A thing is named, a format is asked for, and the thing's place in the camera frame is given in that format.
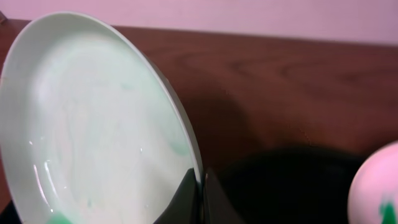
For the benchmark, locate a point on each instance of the round black tray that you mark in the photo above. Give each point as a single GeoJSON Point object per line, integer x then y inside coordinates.
{"type": "Point", "coordinates": [290, 185]}

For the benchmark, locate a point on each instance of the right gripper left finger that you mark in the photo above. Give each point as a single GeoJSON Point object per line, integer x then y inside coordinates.
{"type": "Point", "coordinates": [183, 208]}

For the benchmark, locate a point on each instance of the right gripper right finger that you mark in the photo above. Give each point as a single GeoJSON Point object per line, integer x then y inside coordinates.
{"type": "Point", "coordinates": [216, 205]}

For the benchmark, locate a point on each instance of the mint plate with green stain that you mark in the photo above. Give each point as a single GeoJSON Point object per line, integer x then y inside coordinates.
{"type": "Point", "coordinates": [91, 130]}

